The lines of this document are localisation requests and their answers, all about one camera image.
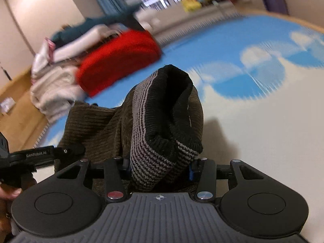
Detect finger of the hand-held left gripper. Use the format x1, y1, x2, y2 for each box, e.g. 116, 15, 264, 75
54, 144, 85, 160

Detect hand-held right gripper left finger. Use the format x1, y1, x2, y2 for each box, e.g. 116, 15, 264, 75
54, 157, 132, 203

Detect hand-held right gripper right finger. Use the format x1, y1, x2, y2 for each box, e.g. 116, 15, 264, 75
189, 158, 274, 203

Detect dark olive corduroy pants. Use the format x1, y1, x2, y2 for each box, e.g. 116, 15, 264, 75
54, 64, 204, 193

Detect person's left hand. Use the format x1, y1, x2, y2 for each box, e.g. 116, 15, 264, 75
0, 183, 22, 218

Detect wooden headboard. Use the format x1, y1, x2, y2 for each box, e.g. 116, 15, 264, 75
0, 66, 55, 153

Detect clear plastic bag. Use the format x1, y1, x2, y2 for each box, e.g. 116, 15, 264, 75
0, 97, 15, 113

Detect cream folded quilt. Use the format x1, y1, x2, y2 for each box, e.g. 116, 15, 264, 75
30, 67, 87, 124

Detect blue white printed bed sheet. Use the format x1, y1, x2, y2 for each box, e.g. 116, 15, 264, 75
38, 14, 324, 243

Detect white pink folded cloth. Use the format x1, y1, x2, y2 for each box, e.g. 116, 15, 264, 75
32, 37, 56, 79

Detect red folded blanket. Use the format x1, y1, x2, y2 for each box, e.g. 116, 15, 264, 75
77, 30, 163, 98

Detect teal shark plush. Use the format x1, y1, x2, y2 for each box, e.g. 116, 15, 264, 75
50, 1, 148, 48

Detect white window sill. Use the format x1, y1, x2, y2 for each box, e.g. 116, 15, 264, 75
137, 0, 252, 44

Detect yellow duck plush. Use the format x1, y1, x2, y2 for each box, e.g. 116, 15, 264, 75
181, 0, 203, 12

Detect purple rolled mat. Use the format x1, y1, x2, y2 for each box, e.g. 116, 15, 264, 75
259, 0, 289, 16

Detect wooden bed frame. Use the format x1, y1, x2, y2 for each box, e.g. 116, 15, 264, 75
238, 7, 324, 35

